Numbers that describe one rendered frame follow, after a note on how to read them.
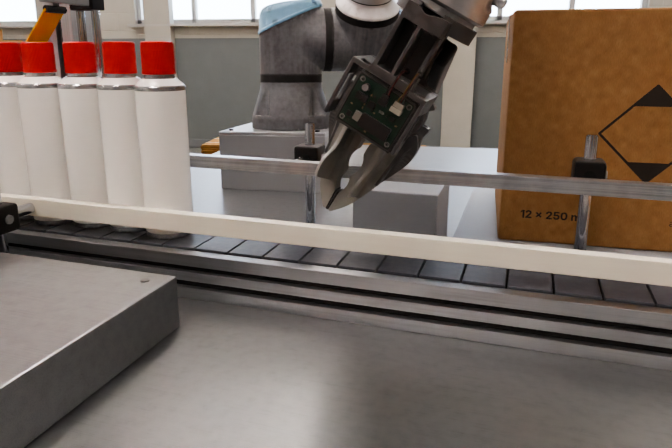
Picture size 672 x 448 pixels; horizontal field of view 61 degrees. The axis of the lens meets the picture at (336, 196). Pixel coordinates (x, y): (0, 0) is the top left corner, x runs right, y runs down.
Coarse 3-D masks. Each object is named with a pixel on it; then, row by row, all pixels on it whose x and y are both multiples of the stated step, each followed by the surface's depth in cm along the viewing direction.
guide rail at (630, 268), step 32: (128, 224) 61; (160, 224) 60; (192, 224) 58; (224, 224) 57; (256, 224) 56; (288, 224) 55; (320, 224) 55; (416, 256) 52; (448, 256) 51; (480, 256) 50; (512, 256) 49; (544, 256) 48; (576, 256) 47; (608, 256) 46; (640, 256) 46
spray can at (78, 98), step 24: (72, 48) 61; (72, 72) 62; (96, 72) 63; (72, 96) 62; (96, 96) 63; (72, 120) 62; (96, 120) 63; (72, 144) 63; (96, 144) 63; (72, 168) 64; (96, 168) 64; (72, 192) 65; (96, 192) 64
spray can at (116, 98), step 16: (112, 48) 60; (128, 48) 60; (112, 64) 60; (128, 64) 61; (112, 80) 60; (128, 80) 60; (112, 96) 60; (128, 96) 60; (112, 112) 60; (128, 112) 61; (112, 128) 61; (128, 128) 61; (112, 144) 61; (128, 144) 61; (112, 160) 62; (128, 160) 62; (112, 176) 62; (128, 176) 62; (112, 192) 63; (128, 192) 63
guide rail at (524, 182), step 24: (216, 168) 64; (240, 168) 63; (264, 168) 62; (288, 168) 61; (312, 168) 60; (408, 168) 57; (432, 168) 57; (552, 192) 53; (576, 192) 53; (600, 192) 52; (624, 192) 51; (648, 192) 51
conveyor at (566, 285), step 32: (32, 224) 67; (64, 224) 67; (256, 256) 57; (288, 256) 56; (320, 256) 56; (352, 256) 56; (384, 256) 57; (512, 288) 49; (544, 288) 49; (576, 288) 49; (608, 288) 49; (640, 288) 49
